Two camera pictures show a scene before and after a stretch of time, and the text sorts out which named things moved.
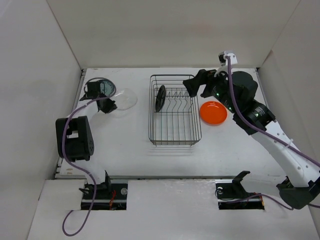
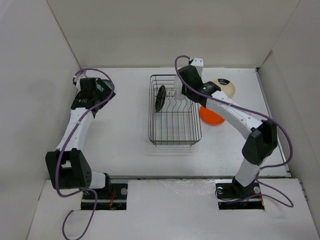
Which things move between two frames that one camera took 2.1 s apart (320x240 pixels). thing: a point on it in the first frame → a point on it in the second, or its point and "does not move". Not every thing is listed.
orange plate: (213, 113) does not move
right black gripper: (202, 77) → (183, 91)
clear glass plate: (125, 99) → (178, 86)
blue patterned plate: (107, 88) does not move
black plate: (160, 98) does not move
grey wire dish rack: (179, 123) does not move
